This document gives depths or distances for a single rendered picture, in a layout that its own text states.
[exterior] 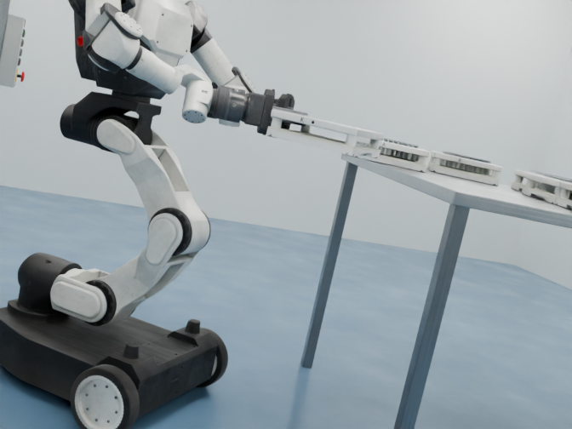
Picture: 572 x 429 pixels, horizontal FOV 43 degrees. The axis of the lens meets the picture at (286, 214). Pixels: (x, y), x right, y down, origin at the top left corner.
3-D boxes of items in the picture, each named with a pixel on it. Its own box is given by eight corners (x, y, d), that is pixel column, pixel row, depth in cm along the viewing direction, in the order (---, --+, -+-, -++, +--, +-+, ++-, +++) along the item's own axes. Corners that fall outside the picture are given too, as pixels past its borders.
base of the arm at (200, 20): (163, 58, 236) (145, 26, 235) (185, 50, 247) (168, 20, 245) (195, 35, 228) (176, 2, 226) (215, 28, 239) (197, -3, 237)
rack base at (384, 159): (420, 168, 262) (422, 162, 261) (425, 172, 237) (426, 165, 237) (354, 154, 264) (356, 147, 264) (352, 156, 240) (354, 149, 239)
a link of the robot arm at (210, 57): (225, 109, 251) (186, 55, 245) (256, 88, 250) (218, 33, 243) (225, 115, 241) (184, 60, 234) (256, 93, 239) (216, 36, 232)
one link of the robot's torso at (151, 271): (60, 300, 222) (161, 201, 207) (100, 290, 241) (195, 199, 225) (88, 340, 219) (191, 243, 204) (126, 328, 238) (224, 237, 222)
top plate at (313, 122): (269, 116, 190) (271, 108, 190) (304, 122, 213) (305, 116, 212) (356, 136, 181) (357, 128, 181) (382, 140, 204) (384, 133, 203)
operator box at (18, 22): (14, 86, 283) (25, 20, 280) (14, 88, 267) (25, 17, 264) (-2, 82, 281) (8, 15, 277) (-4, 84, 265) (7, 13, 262)
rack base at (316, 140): (265, 134, 191) (267, 126, 190) (300, 139, 213) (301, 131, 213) (351, 156, 182) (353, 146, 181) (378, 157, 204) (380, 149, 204)
